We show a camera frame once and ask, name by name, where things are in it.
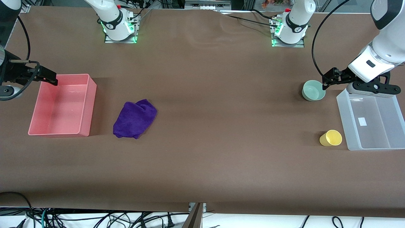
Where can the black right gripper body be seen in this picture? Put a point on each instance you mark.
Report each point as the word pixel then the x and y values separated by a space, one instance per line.
pixel 14 71

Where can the pale green bowl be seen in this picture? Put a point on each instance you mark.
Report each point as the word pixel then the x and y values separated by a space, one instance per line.
pixel 313 91

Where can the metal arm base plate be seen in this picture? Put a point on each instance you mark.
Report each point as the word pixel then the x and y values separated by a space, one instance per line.
pixel 300 45
pixel 109 40

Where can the metal table frame post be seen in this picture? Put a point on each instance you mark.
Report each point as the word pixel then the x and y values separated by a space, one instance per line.
pixel 193 218

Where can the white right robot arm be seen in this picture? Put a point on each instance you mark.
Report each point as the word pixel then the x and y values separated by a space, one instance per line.
pixel 114 22

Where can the pink plastic bin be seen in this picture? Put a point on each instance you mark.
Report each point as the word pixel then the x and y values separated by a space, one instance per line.
pixel 63 107

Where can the purple cloth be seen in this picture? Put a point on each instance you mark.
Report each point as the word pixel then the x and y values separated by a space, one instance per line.
pixel 134 119

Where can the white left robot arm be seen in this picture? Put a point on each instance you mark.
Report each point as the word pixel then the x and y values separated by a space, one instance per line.
pixel 386 47

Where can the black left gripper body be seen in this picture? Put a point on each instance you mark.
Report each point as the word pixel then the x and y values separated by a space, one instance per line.
pixel 342 76

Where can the grey power strip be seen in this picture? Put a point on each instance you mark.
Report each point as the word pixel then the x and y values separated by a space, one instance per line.
pixel 207 4

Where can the clear plastic bin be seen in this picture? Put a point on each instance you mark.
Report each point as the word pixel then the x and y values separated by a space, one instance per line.
pixel 371 123

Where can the yellow plastic cup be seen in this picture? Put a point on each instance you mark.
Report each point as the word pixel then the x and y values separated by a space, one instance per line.
pixel 331 138

